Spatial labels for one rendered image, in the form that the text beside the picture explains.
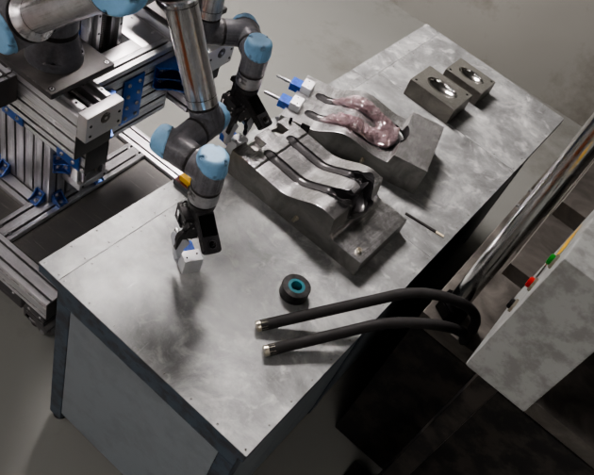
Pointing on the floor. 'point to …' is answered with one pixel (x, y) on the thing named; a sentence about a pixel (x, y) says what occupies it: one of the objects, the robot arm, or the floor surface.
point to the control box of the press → (533, 335)
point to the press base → (466, 455)
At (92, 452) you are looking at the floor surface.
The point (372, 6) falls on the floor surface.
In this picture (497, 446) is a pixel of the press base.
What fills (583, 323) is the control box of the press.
